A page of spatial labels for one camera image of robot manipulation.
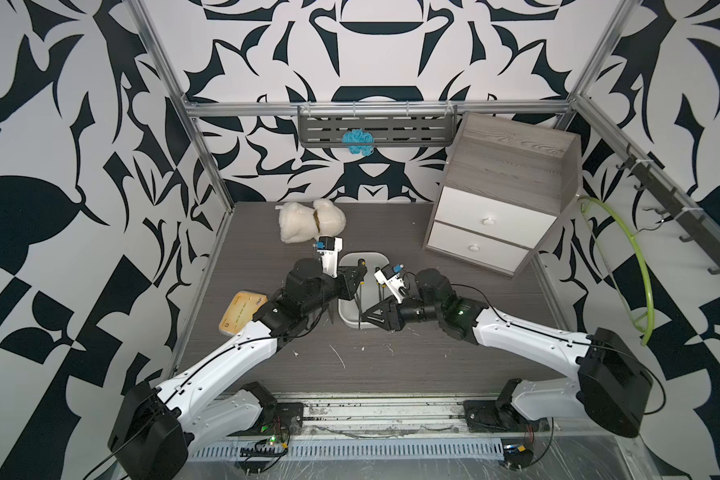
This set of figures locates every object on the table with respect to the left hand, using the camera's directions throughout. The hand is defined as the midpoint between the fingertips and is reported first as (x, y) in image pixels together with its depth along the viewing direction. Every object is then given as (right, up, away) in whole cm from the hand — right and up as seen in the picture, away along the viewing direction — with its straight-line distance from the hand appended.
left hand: (363, 263), depth 74 cm
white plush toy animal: (-20, +10, +25) cm, 33 cm away
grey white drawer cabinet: (+39, +21, +9) cm, 45 cm away
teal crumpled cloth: (-1, +35, +17) cm, 39 cm away
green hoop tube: (+64, +13, +3) cm, 66 cm away
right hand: (+1, -12, -1) cm, 12 cm away
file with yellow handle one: (0, -1, 0) cm, 1 cm away
